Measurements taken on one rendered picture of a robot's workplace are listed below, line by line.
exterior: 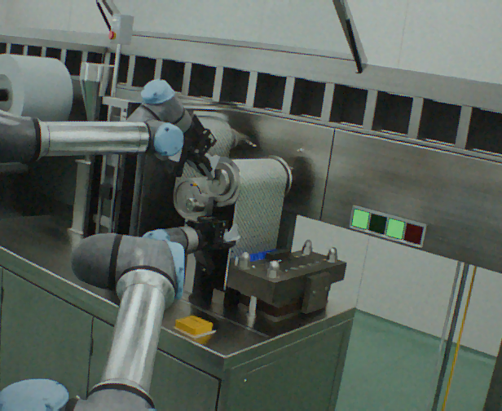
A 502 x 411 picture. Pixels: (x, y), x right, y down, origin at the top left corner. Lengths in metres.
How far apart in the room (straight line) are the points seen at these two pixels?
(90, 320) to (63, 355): 0.19
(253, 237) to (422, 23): 2.82
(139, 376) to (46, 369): 1.16
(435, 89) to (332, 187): 0.45
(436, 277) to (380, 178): 2.55
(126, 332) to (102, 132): 0.51
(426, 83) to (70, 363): 1.37
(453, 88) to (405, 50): 2.66
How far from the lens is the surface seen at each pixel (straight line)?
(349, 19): 2.02
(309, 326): 1.97
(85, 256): 1.39
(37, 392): 1.12
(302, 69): 2.22
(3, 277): 2.42
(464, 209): 1.97
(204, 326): 1.78
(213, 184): 1.98
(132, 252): 1.36
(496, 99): 1.94
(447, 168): 1.98
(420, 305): 4.65
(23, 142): 1.46
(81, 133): 1.52
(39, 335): 2.30
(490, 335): 4.53
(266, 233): 2.12
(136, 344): 1.20
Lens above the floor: 1.58
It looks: 11 degrees down
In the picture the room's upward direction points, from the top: 8 degrees clockwise
